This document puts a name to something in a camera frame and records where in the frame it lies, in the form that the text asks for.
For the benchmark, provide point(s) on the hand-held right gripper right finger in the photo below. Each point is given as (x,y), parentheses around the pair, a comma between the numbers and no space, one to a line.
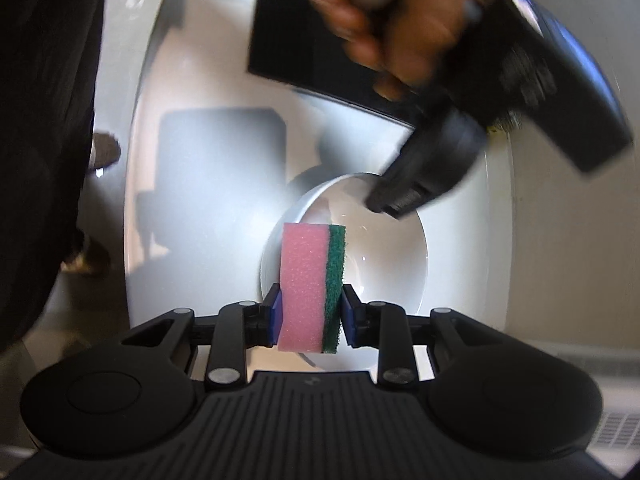
(347,317)

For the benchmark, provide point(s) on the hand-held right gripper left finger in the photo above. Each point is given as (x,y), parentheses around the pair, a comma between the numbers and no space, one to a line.
(274,312)

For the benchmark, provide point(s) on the pink and green sponge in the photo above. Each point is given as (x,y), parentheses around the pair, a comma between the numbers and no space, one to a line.
(302,285)

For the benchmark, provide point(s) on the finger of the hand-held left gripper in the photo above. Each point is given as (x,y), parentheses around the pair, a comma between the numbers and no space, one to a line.
(400,197)

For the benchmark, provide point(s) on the person's dark clothing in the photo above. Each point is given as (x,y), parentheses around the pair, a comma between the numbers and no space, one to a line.
(45,135)

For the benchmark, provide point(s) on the person's left hand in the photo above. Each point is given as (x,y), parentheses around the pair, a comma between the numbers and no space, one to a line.
(400,25)

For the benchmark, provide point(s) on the person's slipper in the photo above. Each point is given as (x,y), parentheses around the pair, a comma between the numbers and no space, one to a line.
(106,150)
(90,260)

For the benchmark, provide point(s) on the black glass gas stove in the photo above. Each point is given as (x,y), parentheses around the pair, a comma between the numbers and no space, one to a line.
(285,35)

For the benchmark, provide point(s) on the white ceramic bowl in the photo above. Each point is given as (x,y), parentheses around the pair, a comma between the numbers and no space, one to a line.
(390,270)

